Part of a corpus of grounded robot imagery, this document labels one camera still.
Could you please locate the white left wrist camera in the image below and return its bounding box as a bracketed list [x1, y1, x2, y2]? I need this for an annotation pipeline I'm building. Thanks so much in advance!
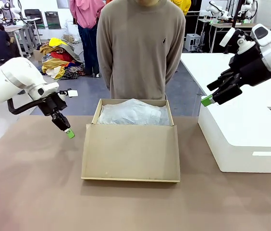
[58, 88, 79, 102]

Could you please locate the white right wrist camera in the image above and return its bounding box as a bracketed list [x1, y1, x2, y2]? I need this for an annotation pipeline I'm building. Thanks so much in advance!
[219, 26, 256, 55]

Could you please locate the beige cardboard shoe box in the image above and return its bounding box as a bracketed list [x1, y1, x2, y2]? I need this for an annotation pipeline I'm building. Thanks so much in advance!
[81, 98, 181, 184]

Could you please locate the grey metal work table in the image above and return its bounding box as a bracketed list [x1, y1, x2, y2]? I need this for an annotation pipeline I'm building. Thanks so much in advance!
[0, 23, 33, 59]

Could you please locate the grey equipment case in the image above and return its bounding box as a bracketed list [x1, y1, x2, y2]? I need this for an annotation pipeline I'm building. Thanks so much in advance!
[44, 11, 62, 30]

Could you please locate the person in pink top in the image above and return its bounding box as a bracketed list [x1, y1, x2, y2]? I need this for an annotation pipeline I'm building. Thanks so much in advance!
[69, 0, 106, 78]

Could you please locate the white plastic bag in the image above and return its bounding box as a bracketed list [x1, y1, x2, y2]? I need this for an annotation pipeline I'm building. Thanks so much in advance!
[65, 20, 79, 37]

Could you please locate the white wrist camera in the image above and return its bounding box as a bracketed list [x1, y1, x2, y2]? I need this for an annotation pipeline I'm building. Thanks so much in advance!
[219, 26, 256, 55]
[58, 88, 79, 102]

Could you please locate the large white box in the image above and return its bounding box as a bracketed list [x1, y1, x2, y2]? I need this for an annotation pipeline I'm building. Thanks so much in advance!
[180, 52, 271, 173]

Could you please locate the person in beige sweater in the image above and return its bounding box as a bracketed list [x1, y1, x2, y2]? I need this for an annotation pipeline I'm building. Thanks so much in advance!
[96, 0, 186, 101]

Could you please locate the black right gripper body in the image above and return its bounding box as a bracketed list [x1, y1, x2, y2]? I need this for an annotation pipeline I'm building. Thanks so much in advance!
[229, 47, 271, 87]

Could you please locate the colourful clothes pile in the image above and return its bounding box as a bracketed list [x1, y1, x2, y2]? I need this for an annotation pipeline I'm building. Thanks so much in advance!
[39, 37, 86, 80]

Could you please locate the person in yellow top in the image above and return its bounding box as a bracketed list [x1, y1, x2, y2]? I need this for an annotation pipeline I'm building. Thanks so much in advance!
[171, 0, 192, 15]

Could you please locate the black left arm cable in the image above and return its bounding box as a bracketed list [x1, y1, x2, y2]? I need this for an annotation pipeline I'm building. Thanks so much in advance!
[7, 95, 54, 115]

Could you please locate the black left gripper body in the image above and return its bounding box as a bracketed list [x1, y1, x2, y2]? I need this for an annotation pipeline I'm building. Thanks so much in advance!
[38, 94, 68, 117]

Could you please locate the white tissue paper sheet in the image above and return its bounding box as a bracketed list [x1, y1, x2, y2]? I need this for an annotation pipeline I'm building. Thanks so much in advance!
[97, 98, 171, 127]

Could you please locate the metal frame background table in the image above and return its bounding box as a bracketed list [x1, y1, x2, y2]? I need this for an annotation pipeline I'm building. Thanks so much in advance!
[197, 19, 256, 53]

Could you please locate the black vertical pole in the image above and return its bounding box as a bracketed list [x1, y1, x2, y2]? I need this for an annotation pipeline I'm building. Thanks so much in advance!
[231, 0, 238, 29]

